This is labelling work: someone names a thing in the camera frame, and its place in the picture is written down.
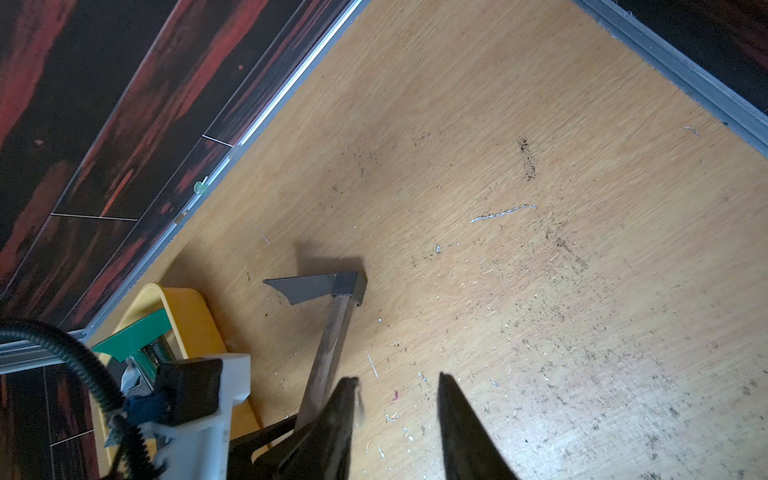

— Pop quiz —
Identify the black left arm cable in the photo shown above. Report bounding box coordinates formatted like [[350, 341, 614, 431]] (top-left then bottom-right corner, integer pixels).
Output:
[[0, 317, 160, 480]]

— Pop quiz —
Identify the green hoe red grip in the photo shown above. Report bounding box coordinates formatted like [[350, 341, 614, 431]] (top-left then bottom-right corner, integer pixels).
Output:
[[92, 309, 175, 386]]

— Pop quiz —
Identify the wooden handle hoe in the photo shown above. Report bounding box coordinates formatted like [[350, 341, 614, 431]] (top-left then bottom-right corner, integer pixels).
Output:
[[263, 271, 367, 430]]

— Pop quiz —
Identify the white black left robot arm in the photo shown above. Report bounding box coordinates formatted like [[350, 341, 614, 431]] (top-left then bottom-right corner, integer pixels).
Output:
[[106, 354, 296, 479]]

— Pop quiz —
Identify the yellow plastic storage tray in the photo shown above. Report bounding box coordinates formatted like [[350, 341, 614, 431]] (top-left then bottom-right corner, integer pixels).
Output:
[[93, 283, 258, 458]]

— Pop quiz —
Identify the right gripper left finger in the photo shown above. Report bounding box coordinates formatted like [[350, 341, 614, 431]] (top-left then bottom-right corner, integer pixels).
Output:
[[273, 377, 359, 479]]

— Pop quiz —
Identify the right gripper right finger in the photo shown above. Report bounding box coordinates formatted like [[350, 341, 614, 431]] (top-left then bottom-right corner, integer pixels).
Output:
[[437, 372, 517, 480]]

